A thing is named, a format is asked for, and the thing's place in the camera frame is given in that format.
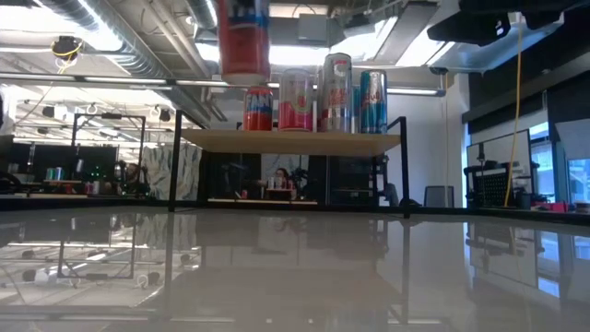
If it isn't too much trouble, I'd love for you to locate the red box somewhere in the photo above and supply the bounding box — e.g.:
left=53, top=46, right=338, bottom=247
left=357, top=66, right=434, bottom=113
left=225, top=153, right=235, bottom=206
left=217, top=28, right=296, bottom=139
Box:
left=534, top=200, right=569, bottom=213

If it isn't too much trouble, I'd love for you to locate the person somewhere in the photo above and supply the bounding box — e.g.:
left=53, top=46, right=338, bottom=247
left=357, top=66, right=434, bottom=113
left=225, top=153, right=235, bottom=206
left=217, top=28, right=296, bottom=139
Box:
left=118, top=160, right=140, bottom=195
left=271, top=167, right=296, bottom=200

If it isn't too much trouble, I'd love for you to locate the wooden background table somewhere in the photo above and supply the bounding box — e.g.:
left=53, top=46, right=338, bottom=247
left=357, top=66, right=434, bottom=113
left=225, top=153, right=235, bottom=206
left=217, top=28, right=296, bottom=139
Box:
left=206, top=197, right=318, bottom=207

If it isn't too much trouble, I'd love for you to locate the yellow hanging cable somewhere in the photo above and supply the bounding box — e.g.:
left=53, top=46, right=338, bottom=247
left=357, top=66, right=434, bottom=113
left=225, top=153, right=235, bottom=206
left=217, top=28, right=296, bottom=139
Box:
left=502, top=22, right=525, bottom=208

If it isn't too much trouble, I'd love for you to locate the patterned cloth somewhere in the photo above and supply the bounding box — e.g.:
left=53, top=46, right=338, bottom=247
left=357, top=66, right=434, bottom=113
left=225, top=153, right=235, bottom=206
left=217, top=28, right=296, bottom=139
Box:
left=140, top=143, right=203, bottom=202

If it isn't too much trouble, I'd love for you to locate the black aluminium table frame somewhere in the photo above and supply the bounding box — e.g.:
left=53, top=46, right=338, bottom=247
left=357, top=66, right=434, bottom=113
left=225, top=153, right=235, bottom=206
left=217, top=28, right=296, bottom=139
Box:
left=0, top=196, right=590, bottom=228

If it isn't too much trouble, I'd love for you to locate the silver ventilation duct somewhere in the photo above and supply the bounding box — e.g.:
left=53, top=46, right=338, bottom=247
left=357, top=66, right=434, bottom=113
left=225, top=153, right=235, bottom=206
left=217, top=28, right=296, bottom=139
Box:
left=36, top=0, right=218, bottom=128
left=186, top=0, right=218, bottom=30

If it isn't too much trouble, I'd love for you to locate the wooden shelf black metal frame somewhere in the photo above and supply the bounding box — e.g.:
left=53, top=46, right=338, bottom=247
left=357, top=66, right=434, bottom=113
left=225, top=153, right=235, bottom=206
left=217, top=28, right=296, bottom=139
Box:
left=168, top=109, right=412, bottom=219

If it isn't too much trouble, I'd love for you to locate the black ceiling cable reel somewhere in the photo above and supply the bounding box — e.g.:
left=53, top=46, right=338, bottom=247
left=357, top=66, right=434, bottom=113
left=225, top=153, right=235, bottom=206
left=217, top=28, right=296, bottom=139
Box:
left=50, top=35, right=84, bottom=61

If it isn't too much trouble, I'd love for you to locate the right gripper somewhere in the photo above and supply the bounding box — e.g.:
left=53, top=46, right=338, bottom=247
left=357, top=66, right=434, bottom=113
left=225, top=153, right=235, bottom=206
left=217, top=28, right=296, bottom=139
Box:
left=426, top=0, right=568, bottom=47

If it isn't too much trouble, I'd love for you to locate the blue silver slim can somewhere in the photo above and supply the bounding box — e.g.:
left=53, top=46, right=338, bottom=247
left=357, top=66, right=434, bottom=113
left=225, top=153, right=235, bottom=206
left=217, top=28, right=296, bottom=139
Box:
left=350, top=85, right=361, bottom=135
left=359, top=69, right=389, bottom=135

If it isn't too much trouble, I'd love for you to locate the grey trash bin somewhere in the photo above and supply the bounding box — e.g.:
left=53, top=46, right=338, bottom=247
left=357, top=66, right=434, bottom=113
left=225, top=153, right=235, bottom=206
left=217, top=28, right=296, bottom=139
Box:
left=423, top=184, right=455, bottom=208

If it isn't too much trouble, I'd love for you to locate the white and pink can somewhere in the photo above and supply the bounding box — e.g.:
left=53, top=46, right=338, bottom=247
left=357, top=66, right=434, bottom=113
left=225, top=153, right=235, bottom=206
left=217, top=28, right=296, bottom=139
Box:
left=277, top=68, right=315, bottom=133

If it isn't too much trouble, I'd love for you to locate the black pegboard cart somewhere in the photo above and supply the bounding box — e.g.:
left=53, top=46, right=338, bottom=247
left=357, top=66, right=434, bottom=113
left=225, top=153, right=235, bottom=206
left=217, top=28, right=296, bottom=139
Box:
left=463, top=159, right=531, bottom=208

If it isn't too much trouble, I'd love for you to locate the red soda can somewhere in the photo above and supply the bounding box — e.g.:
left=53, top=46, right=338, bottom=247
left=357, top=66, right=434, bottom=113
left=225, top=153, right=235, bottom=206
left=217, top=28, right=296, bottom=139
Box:
left=216, top=0, right=272, bottom=87
left=242, top=86, right=275, bottom=132

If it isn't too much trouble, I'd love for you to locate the dark background cabinet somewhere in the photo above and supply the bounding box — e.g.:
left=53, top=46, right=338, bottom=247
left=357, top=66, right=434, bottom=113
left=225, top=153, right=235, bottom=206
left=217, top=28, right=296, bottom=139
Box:
left=317, top=154, right=384, bottom=207

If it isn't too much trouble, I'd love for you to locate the grey ceiling box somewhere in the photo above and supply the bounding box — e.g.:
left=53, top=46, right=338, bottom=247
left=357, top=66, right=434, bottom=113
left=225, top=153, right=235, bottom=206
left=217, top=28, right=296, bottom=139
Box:
left=297, top=13, right=329, bottom=42

